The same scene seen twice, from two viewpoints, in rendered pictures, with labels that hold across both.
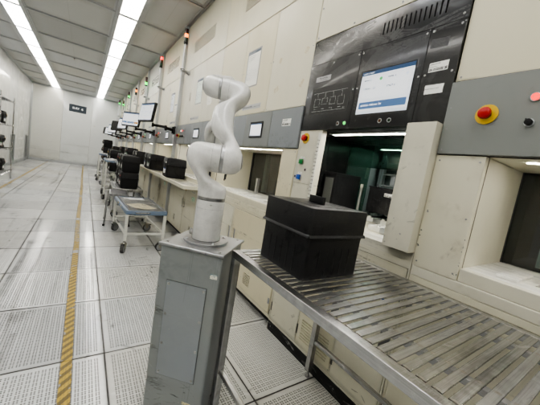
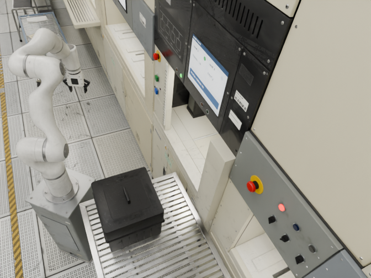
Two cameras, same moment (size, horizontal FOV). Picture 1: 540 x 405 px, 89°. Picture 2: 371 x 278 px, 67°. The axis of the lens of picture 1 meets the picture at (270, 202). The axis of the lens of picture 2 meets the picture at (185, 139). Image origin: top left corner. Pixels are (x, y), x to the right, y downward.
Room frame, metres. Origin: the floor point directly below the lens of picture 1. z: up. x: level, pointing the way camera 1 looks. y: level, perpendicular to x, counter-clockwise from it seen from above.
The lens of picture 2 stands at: (0.42, -0.46, 2.24)
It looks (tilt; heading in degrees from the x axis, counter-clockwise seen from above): 48 degrees down; 3
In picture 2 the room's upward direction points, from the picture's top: 8 degrees clockwise
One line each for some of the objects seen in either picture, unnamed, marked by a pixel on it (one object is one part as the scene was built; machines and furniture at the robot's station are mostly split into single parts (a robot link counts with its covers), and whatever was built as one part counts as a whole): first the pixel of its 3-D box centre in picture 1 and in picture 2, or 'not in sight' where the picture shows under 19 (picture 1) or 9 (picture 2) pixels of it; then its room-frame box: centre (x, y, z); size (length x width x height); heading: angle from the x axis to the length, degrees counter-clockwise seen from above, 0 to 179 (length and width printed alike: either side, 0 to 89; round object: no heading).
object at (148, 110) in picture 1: (158, 118); not in sight; (4.07, 1.80, 1.59); 0.50 x 0.41 x 0.36; 125
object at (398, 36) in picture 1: (384, 210); (239, 128); (1.72, -0.72, 0.98); 0.95 x 0.88 x 1.95; 125
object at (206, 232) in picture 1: (208, 220); (57, 180); (1.18, 0.25, 0.85); 0.19 x 0.19 x 0.18
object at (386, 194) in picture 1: (390, 198); not in sight; (1.92, -0.82, 1.06); 0.24 x 0.20 x 0.32; 35
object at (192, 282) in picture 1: (194, 321); (74, 218); (1.18, 0.25, 0.38); 0.28 x 0.28 x 0.76; 80
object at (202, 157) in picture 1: (206, 170); (41, 156); (1.17, 0.29, 1.07); 0.19 x 0.12 x 0.24; 100
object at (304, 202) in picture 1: (314, 211); (127, 200); (1.07, -0.18, 0.98); 0.29 x 0.29 x 0.13; 34
